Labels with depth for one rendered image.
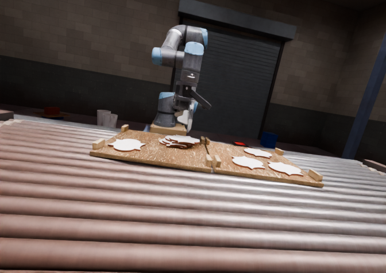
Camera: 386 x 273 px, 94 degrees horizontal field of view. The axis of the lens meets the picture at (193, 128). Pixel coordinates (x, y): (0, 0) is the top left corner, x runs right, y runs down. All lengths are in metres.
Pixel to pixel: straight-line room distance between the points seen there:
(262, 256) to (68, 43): 6.06
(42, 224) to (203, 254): 0.28
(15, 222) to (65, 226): 0.08
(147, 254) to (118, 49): 5.52
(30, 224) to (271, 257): 0.42
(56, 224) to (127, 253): 0.14
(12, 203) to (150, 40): 5.32
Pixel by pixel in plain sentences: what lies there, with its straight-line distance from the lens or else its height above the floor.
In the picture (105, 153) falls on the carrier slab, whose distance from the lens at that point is 0.66.
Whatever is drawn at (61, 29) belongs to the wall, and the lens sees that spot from 6.26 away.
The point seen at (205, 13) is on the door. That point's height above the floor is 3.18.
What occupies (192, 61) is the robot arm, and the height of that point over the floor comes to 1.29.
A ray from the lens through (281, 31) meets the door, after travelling 6.19.
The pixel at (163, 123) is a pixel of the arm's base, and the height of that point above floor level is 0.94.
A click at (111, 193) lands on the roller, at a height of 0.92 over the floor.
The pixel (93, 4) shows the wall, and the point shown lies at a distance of 6.12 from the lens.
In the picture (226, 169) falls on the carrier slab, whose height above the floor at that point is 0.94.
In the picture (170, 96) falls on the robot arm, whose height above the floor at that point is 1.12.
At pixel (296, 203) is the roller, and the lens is 0.66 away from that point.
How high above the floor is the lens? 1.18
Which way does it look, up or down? 11 degrees down
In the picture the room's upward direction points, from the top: 10 degrees clockwise
